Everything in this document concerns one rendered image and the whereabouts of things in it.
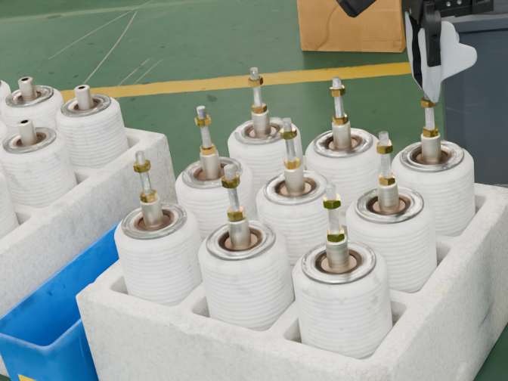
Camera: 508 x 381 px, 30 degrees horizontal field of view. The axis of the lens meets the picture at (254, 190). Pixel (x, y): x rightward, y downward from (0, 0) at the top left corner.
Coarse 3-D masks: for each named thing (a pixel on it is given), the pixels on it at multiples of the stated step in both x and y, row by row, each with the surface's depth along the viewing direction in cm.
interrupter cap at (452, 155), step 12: (420, 144) 114; (444, 144) 114; (456, 144) 113; (408, 156) 112; (420, 156) 112; (444, 156) 111; (456, 156) 110; (408, 168) 110; (420, 168) 109; (432, 168) 109; (444, 168) 108
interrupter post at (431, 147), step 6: (438, 132) 110; (426, 138) 110; (432, 138) 109; (438, 138) 110; (426, 144) 110; (432, 144) 110; (438, 144) 110; (426, 150) 110; (432, 150) 110; (438, 150) 110; (426, 156) 111; (432, 156) 110; (438, 156) 111
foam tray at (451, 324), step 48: (480, 192) 117; (480, 240) 108; (96, 288) 110; (432, 288) 101; (480, 288) 110; (96, 336) 111; (144, 336) 106; (192, 336) 101; (240, 336) 98; (288, 336) 99; (432, 336) 99; (480, 336) 113
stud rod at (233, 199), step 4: (224, 168) 97; (228, 168) 97; (232, 168) 97; (228, 172) 97; (232, 172) 97; (228, 176) 97; (232, 176) 97; (232, 188) 98; (236, 188) 98; (228, 192) 98; (232, 192) 98; (236, 192) 98; (232, 196) 98; (236, 196) 98; (232, 200) 98; (236, 200) 98; (232, 204) 99; (236, 204) 99; (232, 208) 99; (236, 208) 99
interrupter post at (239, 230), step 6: (246, 216) 100; (228, 222) 99; (234, 222) 99; (240, 222) 99; (246, 222) 100; (228, 228) 100; (234, 228) 99; (240, 228) 99; (246, 228) 100; (234, 234) 100; (240, 234) 100; (246, 234) 100; (234, 240) 100; (240, 240) 100; (246, 240) 100; (240, 246) 100
